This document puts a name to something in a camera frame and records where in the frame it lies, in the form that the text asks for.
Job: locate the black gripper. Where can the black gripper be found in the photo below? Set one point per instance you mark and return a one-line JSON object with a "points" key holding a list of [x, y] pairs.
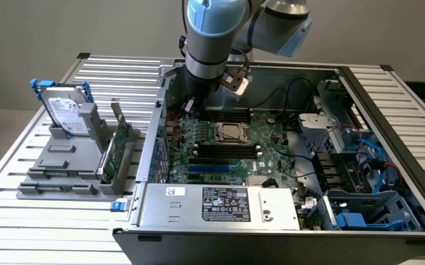
{"points": [[201, 84]]}

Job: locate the small square CPU chip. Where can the small square CPU chip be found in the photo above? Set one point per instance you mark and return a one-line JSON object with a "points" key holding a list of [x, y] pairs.
{"points": [[189, 106]]}

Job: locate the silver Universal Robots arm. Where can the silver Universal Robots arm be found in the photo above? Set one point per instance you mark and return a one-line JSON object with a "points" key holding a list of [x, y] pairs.
{"points": [[211, 36]]}

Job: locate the metal CPU socket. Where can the metal CPU socket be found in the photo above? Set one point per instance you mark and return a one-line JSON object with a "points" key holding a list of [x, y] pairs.
{"points": [[230, 132]]}

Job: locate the black RAM slot bank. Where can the black RAM slot bank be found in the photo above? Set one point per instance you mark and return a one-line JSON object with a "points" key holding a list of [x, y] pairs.
{"points": [[230, 113], [227, 150]]}

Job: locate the round coin battery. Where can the round coin battery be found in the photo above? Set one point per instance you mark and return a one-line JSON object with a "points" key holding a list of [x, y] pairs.
{"points": [[270, 120]]}

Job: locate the black expansion slot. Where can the black expansion slot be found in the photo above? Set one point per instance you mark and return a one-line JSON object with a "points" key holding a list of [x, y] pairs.
{"points": [[209, 161]]}

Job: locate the blue expansion slot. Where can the blue expansion slot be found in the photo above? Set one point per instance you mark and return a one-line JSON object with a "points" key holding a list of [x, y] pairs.
{"points": [[209, 167]]}

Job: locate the green motherboard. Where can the green motherboard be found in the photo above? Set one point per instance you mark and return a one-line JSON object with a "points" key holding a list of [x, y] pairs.
{"points": [[233, 168]]}

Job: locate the green graphics card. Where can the green graphics card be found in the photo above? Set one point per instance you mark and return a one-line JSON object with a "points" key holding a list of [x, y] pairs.
{"points": [[114, 154]]}

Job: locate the silver chipset heat sink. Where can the silver chipset heat sink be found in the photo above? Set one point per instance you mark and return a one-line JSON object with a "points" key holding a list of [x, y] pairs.
{"points": [[255, 181]]}

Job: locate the silver hard disk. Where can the silver hard disk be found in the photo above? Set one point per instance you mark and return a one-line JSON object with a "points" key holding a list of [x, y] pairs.
{"points": [[64, 110]]}

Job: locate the silver power supply box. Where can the silver power supply box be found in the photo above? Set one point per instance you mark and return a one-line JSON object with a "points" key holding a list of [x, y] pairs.
{"points": [[215, 207]]}

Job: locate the grey parts rack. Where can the grey parts rack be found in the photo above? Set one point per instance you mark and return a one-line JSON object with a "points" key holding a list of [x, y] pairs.
{"points": [[68, 165]]}

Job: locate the blue case latch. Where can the blue case latch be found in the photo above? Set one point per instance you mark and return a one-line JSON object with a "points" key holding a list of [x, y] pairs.
{"points": [[117, 205]]}

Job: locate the black open PC case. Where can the black open PC case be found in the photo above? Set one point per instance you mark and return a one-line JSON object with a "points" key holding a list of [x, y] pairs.
{"points": [[255, 245]]}

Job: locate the blue disk bay latch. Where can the blue disk bay latch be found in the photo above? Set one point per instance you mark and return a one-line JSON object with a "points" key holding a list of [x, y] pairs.
{"points": [[349, 220]]}

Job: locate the grey disk bay cage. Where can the grey disk bay cage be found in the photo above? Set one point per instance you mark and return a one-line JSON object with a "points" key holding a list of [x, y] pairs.
{"points": [[374, 209]]}

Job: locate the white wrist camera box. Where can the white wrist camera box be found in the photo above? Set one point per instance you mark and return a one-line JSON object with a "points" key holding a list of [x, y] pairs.
{"points": [[235, 84]]}

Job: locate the silver metal drive bracket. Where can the silver metal drive bracket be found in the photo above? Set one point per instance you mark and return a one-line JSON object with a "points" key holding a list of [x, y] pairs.
{"points": [[326, 129]]}

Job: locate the blue disk carrier frame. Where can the blue disk carrier frame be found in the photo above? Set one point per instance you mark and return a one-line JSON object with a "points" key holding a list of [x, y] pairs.
{"points": [[45, 84]]}

